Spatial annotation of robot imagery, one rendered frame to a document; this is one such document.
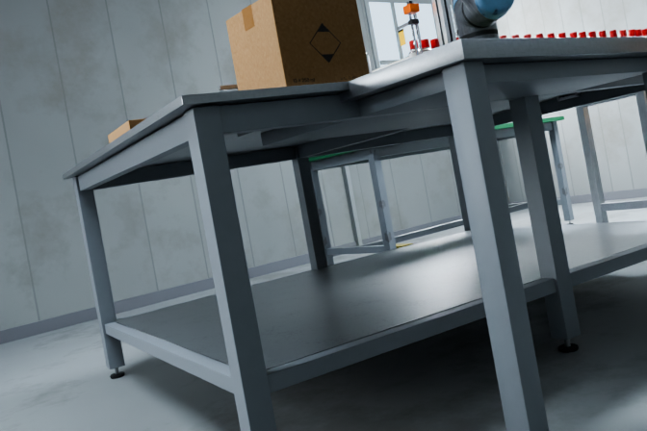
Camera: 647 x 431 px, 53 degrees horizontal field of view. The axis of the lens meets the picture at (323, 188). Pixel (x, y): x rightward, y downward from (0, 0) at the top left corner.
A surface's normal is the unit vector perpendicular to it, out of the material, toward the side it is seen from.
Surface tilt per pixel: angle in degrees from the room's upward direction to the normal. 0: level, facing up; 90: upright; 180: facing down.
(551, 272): 90
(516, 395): 90
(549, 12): 90
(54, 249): 90
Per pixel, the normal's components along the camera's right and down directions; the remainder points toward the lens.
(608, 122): -0.79, 0.14
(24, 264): 0.58, -0.11
